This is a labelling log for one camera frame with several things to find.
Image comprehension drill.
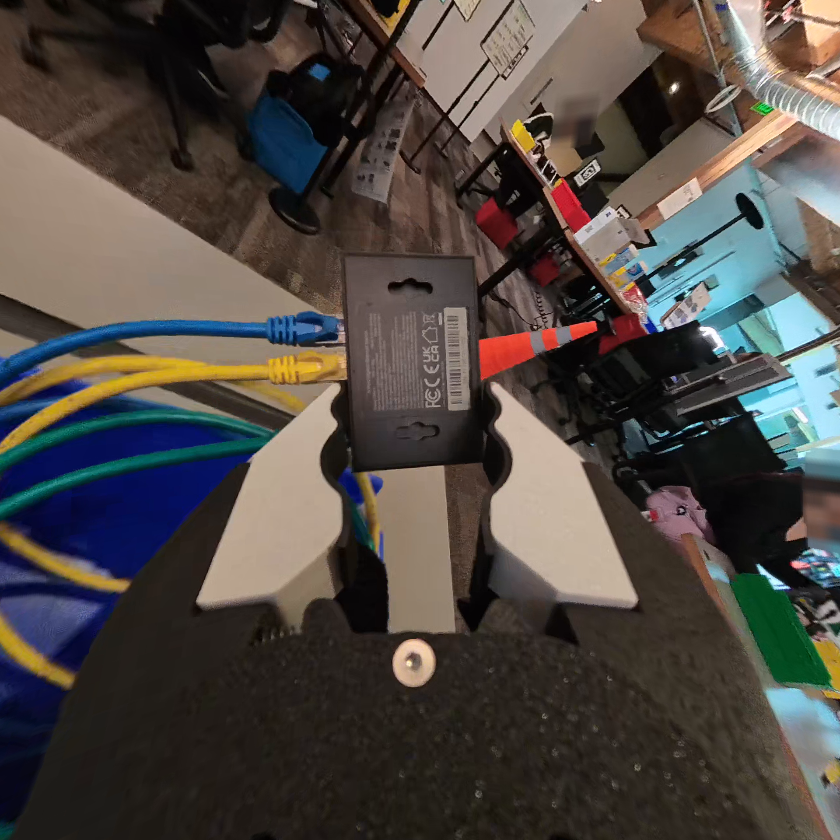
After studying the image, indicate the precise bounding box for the orange traffic cone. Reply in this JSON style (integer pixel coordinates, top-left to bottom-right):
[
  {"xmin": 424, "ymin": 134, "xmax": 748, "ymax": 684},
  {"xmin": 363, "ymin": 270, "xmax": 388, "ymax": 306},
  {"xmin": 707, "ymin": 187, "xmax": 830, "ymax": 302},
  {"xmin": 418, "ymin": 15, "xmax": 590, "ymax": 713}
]
[{"xmin": 479, "ymin": 311, "xmax": 651, "ymax": 382}]

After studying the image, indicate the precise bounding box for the yellow ethernet cable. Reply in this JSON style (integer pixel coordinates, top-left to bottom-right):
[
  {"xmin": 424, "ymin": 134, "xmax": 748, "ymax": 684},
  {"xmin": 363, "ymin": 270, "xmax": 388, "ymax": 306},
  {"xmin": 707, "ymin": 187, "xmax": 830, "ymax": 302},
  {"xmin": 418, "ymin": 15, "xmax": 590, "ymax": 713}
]
[{"xmin": 0, "ymin": 351, "xmax": 383, "ymax": 690}]

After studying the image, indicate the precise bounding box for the blue bag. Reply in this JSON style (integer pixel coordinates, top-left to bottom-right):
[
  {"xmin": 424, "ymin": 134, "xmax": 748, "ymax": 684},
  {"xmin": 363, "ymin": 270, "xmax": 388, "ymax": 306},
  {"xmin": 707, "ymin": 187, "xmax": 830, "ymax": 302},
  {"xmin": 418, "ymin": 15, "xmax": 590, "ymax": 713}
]
[{"xmin": 246, "ymin": 56, "xmax": 349, "ymax": 194}]

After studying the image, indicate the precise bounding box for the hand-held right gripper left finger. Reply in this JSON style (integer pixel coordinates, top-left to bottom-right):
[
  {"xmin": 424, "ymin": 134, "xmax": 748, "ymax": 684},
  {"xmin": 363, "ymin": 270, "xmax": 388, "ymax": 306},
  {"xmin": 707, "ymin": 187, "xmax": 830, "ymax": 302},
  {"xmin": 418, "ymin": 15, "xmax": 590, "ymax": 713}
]
[{"xmin": 196, "ymin": 382, "xmax": 388, "ymax": 636}]

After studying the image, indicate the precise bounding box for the blue plastic bin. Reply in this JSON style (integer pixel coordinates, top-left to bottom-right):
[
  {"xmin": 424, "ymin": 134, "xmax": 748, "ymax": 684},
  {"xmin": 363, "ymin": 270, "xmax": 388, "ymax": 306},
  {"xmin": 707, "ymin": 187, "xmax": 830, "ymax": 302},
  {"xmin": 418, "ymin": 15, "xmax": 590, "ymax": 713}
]
[{"xmin": 0, "ymin": 374, "xmax": 388, "ymax": 821}]

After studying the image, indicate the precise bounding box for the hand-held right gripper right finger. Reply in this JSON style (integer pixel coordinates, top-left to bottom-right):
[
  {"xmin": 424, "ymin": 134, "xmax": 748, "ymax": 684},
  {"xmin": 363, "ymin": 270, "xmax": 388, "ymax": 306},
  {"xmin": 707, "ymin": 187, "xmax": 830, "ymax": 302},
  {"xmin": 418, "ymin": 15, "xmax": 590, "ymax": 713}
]
[{"xmin": 458, "ymin": 382, "xmax": 640, "ymax": 634}]

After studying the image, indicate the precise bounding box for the printed paper sheet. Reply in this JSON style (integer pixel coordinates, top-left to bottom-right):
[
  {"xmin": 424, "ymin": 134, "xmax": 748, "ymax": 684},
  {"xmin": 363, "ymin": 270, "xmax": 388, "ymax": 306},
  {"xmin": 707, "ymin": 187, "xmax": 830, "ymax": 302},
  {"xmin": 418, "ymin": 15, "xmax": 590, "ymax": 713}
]
[{"xmin": 351, "ymin": 85, "xmax": 421, "ymax": 206}]

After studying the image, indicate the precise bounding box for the blue ethernet cable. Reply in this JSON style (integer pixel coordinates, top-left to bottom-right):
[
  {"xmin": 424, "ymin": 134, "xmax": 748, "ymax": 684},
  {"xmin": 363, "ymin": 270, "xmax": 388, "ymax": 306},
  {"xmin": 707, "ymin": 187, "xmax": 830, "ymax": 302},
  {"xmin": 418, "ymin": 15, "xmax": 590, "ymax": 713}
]
[{"xmin": 0, "ymin": 311, "xmax": 347, "ymax": 421}]

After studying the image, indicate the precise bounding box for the black network switch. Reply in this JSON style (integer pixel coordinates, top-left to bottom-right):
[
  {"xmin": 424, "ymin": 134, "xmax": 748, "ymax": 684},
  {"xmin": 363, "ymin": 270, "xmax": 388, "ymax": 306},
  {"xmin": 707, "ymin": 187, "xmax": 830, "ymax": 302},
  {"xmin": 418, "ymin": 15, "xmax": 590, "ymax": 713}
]
[{"xmin": 341, "ymin": 252, "xmax": 487, "ymax": 473}]

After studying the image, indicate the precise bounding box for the silver ventilation duct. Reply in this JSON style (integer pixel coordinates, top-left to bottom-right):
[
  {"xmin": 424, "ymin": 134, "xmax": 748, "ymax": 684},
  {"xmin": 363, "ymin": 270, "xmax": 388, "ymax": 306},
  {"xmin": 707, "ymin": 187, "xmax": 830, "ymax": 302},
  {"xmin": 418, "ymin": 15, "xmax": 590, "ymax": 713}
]
[{"xmin": 718, "ymin": 0, "xmax": 840, "ymax": 142}]

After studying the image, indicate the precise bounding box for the green plastic bin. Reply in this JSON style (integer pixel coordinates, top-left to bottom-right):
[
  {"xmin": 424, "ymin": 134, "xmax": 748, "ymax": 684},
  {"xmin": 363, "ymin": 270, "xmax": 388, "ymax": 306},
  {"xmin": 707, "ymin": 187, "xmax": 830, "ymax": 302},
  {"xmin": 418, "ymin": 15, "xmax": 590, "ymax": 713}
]
[{"xmin": 731, "ymin": 574, "xmax": 833, "ymax": 689}]

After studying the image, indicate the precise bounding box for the green ethernet cable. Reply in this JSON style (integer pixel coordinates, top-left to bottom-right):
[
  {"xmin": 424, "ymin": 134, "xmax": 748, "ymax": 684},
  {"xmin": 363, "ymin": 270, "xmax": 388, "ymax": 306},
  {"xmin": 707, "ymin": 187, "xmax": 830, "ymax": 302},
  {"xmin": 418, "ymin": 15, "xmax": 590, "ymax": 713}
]
[{"xmin": 0, "ymin": 410, "xmax": 378, "ymax": 552}]

